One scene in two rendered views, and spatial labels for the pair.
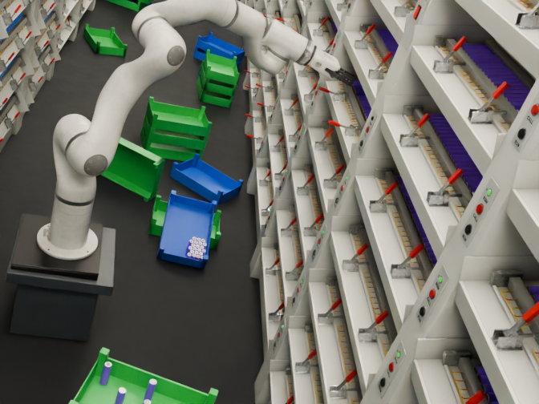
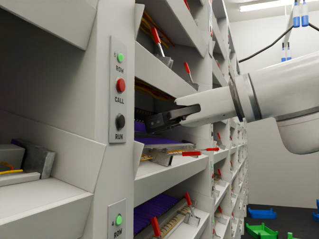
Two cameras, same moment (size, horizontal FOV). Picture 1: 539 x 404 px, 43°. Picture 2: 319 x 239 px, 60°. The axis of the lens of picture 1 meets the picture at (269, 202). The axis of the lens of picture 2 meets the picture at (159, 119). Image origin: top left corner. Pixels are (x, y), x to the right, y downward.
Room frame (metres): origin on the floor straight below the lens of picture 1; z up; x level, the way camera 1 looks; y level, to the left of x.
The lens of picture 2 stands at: (2.68, 0.19, 0.97)
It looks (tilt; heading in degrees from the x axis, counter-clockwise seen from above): 4 degrees up; 212
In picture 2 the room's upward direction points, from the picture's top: straight up
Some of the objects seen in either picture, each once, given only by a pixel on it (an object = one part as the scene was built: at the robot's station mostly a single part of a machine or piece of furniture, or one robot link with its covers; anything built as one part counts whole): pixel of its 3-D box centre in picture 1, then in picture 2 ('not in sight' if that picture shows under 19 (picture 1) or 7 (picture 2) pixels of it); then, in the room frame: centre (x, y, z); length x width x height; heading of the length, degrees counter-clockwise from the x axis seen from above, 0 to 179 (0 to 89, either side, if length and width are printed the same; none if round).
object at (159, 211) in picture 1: (185, 221); not in sight; (2.56, 0.32, 0.04); 0.30 x 0.20 x 0.08; 103
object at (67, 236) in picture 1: (70, 218); not in sight; (1.78, 0.57, 0.40); 0.19 x 0.19 x 0.18
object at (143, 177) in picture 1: (128, 167); not in sight; (2.73, 0.66, 0.10); 0.30 x 0.08 x 0.20; 77
